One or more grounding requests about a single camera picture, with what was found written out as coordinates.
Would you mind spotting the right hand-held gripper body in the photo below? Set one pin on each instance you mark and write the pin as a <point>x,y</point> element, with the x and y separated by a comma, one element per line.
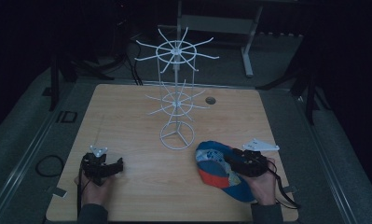
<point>252,163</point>

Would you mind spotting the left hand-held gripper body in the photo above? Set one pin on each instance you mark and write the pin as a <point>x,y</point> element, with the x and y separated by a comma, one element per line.
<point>95,165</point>

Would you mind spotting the blue orange patchwork cap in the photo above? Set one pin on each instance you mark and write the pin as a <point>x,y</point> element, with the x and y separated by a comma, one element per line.
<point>216,174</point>

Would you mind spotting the person's left hand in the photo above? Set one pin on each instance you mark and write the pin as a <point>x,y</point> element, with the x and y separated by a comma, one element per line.
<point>93,191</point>

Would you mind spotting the person's right hand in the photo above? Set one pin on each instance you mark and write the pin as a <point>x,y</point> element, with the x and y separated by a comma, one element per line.
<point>263,188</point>

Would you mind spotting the grey tape piece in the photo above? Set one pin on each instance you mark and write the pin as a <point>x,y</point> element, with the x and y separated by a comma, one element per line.
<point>290,189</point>
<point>60,192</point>

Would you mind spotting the grey table grommet hole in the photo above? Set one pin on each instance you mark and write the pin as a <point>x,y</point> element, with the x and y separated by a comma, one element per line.
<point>210,100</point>

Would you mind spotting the black metal stand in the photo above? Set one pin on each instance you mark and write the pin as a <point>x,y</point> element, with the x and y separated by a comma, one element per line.
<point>311,99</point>
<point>54,87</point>

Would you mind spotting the grey metal desk frame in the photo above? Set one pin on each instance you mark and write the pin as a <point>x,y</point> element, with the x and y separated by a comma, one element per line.
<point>247,59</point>

